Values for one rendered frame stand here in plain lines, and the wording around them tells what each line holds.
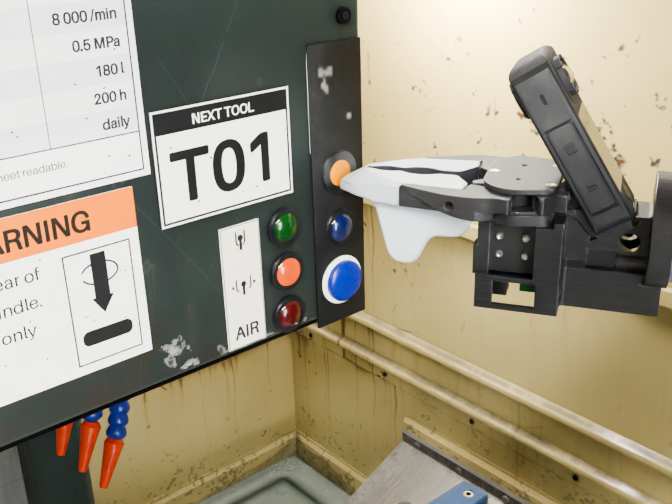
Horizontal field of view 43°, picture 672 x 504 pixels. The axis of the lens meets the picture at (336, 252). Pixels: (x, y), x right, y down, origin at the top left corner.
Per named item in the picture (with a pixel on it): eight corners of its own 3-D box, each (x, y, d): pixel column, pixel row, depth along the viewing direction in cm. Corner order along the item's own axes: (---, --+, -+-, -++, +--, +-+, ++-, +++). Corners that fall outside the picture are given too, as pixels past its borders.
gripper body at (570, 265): (461, 307, 55) (662, 332, 51) (465, 178, 51) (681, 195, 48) (483, 261, 61) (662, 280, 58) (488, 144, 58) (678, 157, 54)
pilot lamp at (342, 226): (355, 239, 61) (355, 209, 60) (332, 247, 60) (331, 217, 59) (350, 236, 61) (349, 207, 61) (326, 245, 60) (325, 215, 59)
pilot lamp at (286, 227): (302, 239, 58) (300, 208, 57) (275, 248, 56) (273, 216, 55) (296, 237, 58) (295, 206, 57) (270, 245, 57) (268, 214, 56)
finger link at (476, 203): (392, 214, 53) (537, 228, 50) (392, 190, 53) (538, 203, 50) (411, 190, 57) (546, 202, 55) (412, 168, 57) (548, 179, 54)
